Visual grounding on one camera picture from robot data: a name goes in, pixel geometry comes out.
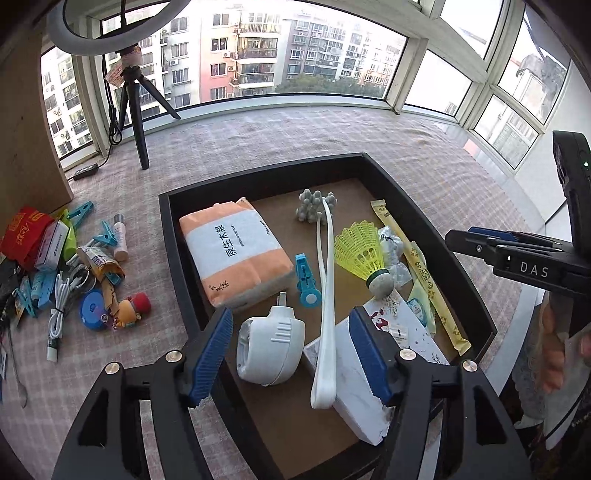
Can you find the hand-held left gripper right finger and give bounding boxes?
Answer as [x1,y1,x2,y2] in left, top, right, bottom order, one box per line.
[348,306,532,480]

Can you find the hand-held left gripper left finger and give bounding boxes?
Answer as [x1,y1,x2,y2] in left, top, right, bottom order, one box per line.
[52,307,234,480]

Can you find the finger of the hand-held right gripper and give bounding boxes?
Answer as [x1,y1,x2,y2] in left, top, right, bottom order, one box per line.
[444,229,509,264]
[466,225,575,254]

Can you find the white printed box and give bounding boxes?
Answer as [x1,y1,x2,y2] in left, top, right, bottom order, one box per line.
[303,295,451,446]

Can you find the long yellow sachet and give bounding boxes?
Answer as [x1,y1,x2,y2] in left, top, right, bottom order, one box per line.
[370,199,472,355]

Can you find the white massager with grey balls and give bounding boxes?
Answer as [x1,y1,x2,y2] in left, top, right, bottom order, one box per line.
[295,188,340,411]

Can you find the white plug-in night light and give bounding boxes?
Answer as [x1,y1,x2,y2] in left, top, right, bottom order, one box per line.
[236,292,306,386]

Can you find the light green packet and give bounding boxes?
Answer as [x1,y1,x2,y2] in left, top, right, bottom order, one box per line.
[406,281,437,333]

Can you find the clear wrapper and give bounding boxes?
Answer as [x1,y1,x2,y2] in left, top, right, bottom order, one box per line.
[378,226,413,284]

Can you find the black tray container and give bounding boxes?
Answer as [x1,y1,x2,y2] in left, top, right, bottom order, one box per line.
[158,152,498,480]

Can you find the blue round-end clip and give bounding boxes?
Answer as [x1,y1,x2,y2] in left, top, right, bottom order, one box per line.
[294,253,321,309]

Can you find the doll keychain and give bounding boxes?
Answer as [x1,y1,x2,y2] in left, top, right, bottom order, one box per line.
[104,292,151,332]

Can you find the yellow shuttlecock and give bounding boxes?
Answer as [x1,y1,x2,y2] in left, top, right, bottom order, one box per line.
[333,222,394,296]

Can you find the orange white tissue pack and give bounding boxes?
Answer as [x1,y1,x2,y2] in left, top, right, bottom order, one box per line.
[179,197,295,311]

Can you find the blue round tape measure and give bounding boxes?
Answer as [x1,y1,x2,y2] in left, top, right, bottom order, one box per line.
[79,291,114,330]

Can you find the small white bottle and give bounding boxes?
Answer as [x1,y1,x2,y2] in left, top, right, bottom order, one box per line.
[113,213,130,261]

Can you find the white usb cable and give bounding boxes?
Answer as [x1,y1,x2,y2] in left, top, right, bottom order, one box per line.
[46,271,80,363]

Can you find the person's right hand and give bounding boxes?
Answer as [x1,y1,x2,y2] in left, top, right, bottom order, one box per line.
[538,295,591,395]

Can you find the crumpled brown white packet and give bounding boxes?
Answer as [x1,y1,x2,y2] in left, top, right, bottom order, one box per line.
[76,246,126,319]

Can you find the light blue clothespin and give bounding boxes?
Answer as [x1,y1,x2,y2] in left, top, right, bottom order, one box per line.
[14,277,38,319]
[36,270,58,310]

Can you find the green tube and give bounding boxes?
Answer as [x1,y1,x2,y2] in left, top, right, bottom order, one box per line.
[60,210,78,261]

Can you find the silver tin box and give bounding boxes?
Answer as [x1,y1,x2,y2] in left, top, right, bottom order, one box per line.
[34,220,70,271]

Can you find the teal clothespin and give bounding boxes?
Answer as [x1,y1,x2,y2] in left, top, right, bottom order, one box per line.
[66,200,95,227]

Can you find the pink checked tablecloth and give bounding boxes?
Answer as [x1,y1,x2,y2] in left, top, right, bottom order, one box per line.
[0,105,550,480]

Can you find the red packet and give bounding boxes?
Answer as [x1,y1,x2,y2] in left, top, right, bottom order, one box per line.
[0,206,55,271]

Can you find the black tripod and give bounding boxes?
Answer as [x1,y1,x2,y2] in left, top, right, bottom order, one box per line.
[104,44,182,171]

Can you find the upright wooden board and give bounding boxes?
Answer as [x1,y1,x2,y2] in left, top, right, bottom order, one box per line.
[0,0,75,232]

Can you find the apartment buildings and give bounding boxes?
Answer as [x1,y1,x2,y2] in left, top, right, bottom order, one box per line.
[41,0,568,158]

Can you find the white window frame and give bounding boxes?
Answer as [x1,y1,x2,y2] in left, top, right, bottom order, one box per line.
[39,0,583,162]

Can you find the black ring light cable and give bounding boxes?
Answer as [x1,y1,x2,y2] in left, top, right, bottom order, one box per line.
[69,60,125,182]

